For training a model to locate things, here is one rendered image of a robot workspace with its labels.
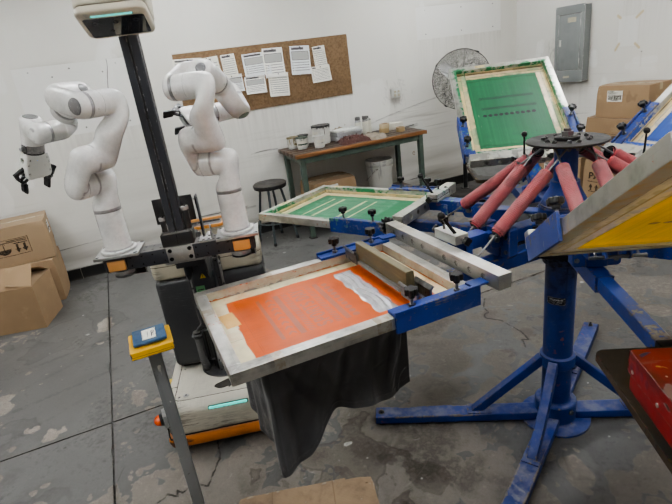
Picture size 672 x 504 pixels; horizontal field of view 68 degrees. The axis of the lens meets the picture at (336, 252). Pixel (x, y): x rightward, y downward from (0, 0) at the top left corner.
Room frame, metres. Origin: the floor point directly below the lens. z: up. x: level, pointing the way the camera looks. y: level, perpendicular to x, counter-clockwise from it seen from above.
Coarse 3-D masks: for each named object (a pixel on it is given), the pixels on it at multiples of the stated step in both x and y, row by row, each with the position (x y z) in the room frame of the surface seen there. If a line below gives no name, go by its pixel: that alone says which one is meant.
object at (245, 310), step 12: (324, 276) 1.69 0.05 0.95; (360, 276) 1.65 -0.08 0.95; (372, 276) 1.64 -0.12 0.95; (288, 288) 1.63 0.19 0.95; (336, 288) 1.58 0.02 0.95; (348, 288) 1.56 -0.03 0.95; (240, 300) 1.58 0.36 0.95; (252, 300) 1.57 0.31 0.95; (240, 312) 1.49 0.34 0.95; (252, 312) 1.48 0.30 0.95
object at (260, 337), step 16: (384, 288) 1.53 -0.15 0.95; (352, 304) 1.44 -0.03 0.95; (368, 304) 1.43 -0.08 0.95; (400, 304) 1.40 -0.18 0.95; (352, 320) 1.34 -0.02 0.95; (256, 336) 1.32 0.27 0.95; (272, 336) 1.30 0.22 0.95; (304, 336) 1.28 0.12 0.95; (256, 352) 1.23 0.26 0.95; (272, 352) 1.21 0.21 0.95
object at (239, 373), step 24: (312, 264) 1.75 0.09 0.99; (336, 264) 1.78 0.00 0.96; (408, 264) 1.68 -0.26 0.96; (432, 264) 1.59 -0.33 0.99; (216, 288) 1.63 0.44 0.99; (240, 288) 1.64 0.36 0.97; (216, 336) 1.28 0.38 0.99; (336, 336) 1.20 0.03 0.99; (360, 336) 1.21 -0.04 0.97; (264, 360) 1.12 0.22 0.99; (288, 360) 1.13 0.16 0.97; (240, 384) 1.08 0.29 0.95
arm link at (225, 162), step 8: (208, 152) 1.81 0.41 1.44; (216, 152) 1.80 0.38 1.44; (224, 152) 1.79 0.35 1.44; (232, 152) 1.80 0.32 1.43; (200, 160) 1.80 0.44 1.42; (208, 160) 1.79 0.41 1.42; (216, 160) 1.78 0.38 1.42; (224, 160) 1.78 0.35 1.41; (232, 160) 1.79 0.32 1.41; (200, 168) 1.80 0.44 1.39; (208, 168) 1.79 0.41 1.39; (216, 168) 1.78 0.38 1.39; (224, 168) 1.78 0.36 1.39; (232, 168) 1.79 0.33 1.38; (224, 176) 1.78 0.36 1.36; (232, 176) 1.79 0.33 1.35; (216, 184) 1.80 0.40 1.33; (224, 184) 1.78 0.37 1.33; (232, 184) 1.79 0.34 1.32; (240, 184) 1.82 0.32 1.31; (216, 192) 1.81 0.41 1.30; (224, 192) 1.78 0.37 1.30; (232, 192) 1.78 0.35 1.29
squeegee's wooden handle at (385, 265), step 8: (360, 248) 1.69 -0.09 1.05; (368, 248) 1.65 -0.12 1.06; (360, 256) 1.70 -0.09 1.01; (368, 256) 1.64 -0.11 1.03; (376, 256) 1.58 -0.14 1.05; (384, 256) 1.56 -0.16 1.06; (368, 264) 1.64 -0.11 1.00; (376, 264) 1.58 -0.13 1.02; (384, 264) 1.53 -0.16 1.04; (392, 264) 1.48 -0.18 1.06; (400, 264) 1.47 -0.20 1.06; (384, 272) 1.53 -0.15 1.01; (392, 272) 1.48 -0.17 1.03; (400, 272) 1.43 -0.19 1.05; (408, 272) 1.41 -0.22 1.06; (392, 280) 1.49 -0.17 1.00; (400, 280) 1.44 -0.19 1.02; (408, 280) 1.40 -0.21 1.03
